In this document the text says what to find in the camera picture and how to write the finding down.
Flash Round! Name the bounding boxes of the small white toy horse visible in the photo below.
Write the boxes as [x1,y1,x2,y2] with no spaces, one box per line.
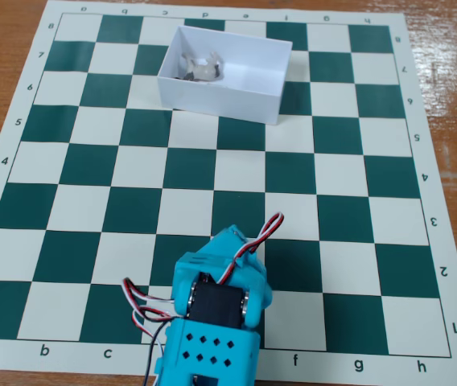
[173,50,225,84]

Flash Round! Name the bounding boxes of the white open cardboard box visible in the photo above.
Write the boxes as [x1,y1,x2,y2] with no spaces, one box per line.
[156,25,294,127]

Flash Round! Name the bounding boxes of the green and cream chessboard mat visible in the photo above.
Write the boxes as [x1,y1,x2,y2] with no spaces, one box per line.
[0,0,457,384]

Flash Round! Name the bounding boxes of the red white black servo cable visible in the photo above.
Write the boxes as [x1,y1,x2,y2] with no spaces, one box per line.
[122,277,178,330]
[216,211,286,285]

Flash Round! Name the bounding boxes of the thin black wire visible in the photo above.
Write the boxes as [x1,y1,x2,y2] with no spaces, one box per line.
[142,327,169,386]

